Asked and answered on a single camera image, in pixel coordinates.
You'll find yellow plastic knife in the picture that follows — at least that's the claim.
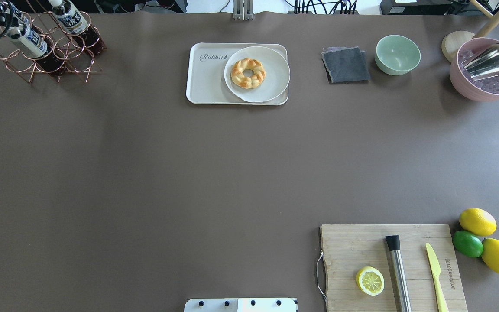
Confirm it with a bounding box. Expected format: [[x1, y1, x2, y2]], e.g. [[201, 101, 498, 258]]
[[424, 243, 449, 312]]

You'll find braided ring donut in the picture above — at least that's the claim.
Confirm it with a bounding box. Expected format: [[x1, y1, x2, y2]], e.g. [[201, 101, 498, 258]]
[[230, 58, 266, 89]]

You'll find pink bowl with ice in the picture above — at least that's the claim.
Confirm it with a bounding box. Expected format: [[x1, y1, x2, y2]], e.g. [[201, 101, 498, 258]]
[[450, 38, 499, 101]]

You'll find white serving tray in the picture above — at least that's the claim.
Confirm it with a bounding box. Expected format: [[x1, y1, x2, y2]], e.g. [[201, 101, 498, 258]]
[[186, 42, 288, 105]]

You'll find grey folded cloth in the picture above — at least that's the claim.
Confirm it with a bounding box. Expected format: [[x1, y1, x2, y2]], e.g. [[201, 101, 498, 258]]
[[321, 47, 370, 84]]

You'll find tea bottle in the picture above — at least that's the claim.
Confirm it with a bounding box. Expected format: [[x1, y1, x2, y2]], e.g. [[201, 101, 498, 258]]
[[7, 23, 65, 77], [0, 0, 43, 34], [49, 0, 104, 56]]

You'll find green bowl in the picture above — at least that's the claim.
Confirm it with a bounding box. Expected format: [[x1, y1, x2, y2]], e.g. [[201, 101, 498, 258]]
[[375, 34, 421, 75]]

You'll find yellow lemon far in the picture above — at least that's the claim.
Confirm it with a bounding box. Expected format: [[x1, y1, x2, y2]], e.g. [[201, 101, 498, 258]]
[[459, 208, 497, 237]]

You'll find copper wire bottle rack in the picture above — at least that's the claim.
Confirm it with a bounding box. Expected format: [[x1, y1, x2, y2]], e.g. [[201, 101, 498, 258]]
[[0, 0, 107, 83]]

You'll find half lemon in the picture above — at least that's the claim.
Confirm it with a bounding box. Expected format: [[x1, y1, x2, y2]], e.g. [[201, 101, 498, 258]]
[[355, 266, 385, 296]]

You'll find steel muddler black tip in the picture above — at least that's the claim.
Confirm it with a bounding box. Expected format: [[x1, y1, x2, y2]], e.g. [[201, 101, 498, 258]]
[[386, 235, 412, 312]]

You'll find bamboo cutting board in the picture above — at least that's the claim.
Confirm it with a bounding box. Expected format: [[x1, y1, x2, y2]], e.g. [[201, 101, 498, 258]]
[[321, 224, 468, 312]]

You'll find white round plate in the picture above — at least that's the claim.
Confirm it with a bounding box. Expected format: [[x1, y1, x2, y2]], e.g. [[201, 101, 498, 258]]
[[224, 46, 290, 103]]

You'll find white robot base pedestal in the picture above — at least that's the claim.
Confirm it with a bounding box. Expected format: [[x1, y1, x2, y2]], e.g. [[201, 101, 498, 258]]
[[184, 297, 298, 312]]

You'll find green lime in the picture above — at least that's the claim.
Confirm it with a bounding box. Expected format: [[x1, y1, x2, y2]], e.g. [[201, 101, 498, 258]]
[[452, 230, 484, 257]]

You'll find metal ice scoop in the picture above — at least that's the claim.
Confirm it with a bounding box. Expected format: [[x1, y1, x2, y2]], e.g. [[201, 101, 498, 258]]
[[464, 43, 499, 81]]

